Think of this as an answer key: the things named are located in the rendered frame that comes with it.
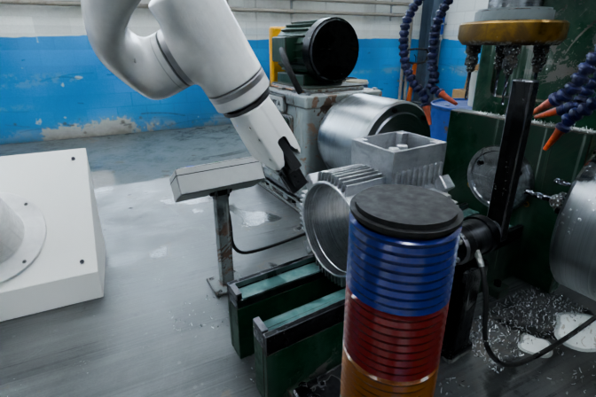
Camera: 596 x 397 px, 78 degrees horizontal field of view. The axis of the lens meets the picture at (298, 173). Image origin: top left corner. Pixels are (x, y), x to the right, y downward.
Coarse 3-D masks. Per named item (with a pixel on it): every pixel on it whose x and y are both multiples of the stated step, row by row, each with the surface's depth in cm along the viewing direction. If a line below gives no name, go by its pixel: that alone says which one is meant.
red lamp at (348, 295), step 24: (360, 312) 21; (384, 312) 20; (360, 336) 21; (384, 336) 20; (408, 336) 20; (432, 336) 20; (360, 360) 22; (384, 360) 21; (408, 360) 20; (432, 360) 21
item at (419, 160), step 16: (352, 144) 63; (368, 144) 60; (384, 144) 67; (400, 144) 63; (416, 144) 66; (432, 144) 59; (352, 160) 64; (368, 160) 61; (384, 160) 57; (400, 160) 56; (416, 160) 58; (432, 160) 60; (400, 176) 58; (416, 176) 60; (432, 176) 62
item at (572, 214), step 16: (592, 160) 52; (576, 176) 53; (592, 176) 51; (528, 192) 63; (560, 192) 59; (576, 192) 52; (592, 192) 50; (560, 208) 54; (576, 208) 51; (592, 208) 50; (560, 224) 53; (576, 224) 51; (592, 224) 49; (560, 240) 53; (576, 240) 51; (592, 240) 49; (560, 256) 54; (576, 256) 52; (592, 256) 50; (560, 272) 55; (576, 272) 53; (592, 272) 51; (576, 288) 55; (592, 288) 52
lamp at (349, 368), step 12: (348, 360) 23; (348, 372) 23; (360, 372) 22; (432, 372) 22; (348, 384) 23; (360, 384) 22; (372, 384) 21; (384, 384) 21; (396, 384) 21; (408, 384) 21; (420, 384) 21; (432, 384) 22; (348, 396) 24; (360, 396) 22; (372, 396) 22; (384, 396) 21; (396, 396) 21; (408, 396) 21; (420, 396) 22; (432, 396) 23
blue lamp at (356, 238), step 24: (360, 240) 20; (384, 240) 18; (408, 240) 18; (432, 240) 18; (456, 240) 19; (360, 264) 20; (384, 264) 19; (408, 264) 18; (432, 264) 18; (360, 288) 20; (384, 288) 19; (408, 288) 19; (432, 288) 19; (408, 312) 19; (432, 312) 19
